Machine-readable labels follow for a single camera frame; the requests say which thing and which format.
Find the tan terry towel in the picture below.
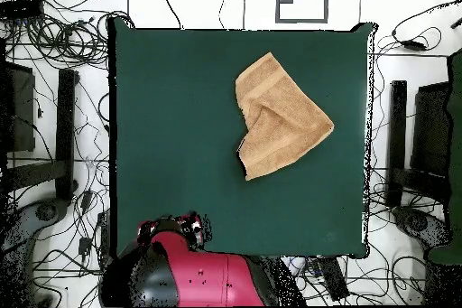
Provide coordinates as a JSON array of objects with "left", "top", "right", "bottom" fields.
[{"left": 235, "top": 51, "right": 336, "bottom": 182}]

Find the dark green table cloth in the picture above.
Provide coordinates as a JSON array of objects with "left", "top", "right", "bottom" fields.
[{"left": 108, "top": 17, "right": 377, "bottom": 261}]

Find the long black power strip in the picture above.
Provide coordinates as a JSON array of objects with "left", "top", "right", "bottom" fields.
[{"left": 97, "top": 210, "right": 112, "bottom": 264}]

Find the short black power strip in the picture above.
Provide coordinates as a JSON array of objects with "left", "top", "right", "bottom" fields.
[{"left": 316, "top": 257, "right": 350, "bottom": 303}]

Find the grey office chair base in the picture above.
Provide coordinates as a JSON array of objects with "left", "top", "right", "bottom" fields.
[
  {"left": 391, "top": 204, "right": 452, "bottom": 251},
  {"left": 0, "top": 197, "right": 71, "bottom": 308}
]

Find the black power adapter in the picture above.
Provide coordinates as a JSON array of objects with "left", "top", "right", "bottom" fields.
[{"left": 400, "top": 39, "right": 428, "bottom": 52}]

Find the dark green hanging cloth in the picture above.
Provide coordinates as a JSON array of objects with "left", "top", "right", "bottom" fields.
[{"left": 427, "top": 47, "right": 462, "bottom": 266}]

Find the thin black floor cable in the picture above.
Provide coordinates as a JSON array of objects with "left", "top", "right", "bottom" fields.
[
  {"left": 157, "top": 0, "right": 184, "bottom": 31},
  {"left": 217, "top": 0, "right": 242, "bottom": 31}
]

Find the black metal stand frame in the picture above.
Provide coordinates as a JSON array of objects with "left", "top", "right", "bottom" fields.
[
  {"left": 384, "top": 79, "right": 453, "bottom": 209},
  {"left": 0, "top": 61, "right": 79, "bottom": 202}
]

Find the grey square floor frame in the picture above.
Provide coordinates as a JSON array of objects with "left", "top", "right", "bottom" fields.
[{"left": 274, "top": 0, "right": 330, "bottom": 24}]

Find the black tangled cable bundle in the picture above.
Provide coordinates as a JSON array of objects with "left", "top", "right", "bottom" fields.
[{"left": 6, "top": 10, "right": 135, "bottom": 70}]

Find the black switch box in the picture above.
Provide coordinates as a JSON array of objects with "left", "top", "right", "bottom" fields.
[{"left": 0, "top": 0, "right": 45, "bottom": 21}]

